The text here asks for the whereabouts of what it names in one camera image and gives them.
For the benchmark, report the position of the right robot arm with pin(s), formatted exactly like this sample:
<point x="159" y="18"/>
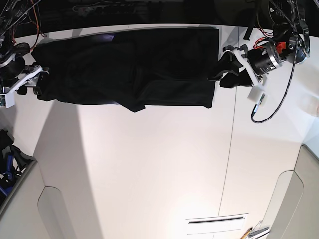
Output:
<point x="14" y="14"/>

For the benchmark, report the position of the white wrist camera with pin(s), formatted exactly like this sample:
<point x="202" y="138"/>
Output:
<point x="7" y="100"/>
<point x="256" y="95"/>

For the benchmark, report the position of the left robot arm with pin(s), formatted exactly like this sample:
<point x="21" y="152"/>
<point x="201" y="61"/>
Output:
<point x="285" y="38"/>

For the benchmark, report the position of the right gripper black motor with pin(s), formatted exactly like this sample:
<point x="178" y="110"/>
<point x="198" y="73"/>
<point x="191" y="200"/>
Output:
<point x="15" y="75"/>

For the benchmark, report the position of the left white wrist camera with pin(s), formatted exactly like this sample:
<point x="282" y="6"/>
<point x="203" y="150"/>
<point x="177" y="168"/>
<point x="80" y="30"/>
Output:
<point x="256" y="95"/>

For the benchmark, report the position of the black T-shirt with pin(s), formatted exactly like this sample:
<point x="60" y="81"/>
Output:
<point x="133" y="68"/>

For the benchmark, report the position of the blue black bag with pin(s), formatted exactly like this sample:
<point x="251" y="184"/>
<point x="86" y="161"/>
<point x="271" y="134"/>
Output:
<point x="13" y="163"/>

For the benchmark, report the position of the yellow pencil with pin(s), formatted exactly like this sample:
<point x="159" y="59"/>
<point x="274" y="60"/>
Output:
<point x="246" y="233"/>

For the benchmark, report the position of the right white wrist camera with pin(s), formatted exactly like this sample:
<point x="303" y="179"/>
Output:
<point x="7" y="100"/>

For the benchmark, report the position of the grey pen tool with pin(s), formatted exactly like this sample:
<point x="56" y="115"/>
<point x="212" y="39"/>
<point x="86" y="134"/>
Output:
<point x="259" y="233"/>

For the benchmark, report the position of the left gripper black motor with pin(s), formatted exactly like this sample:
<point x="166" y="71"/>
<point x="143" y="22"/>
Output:
<point x="244" y="67"/>

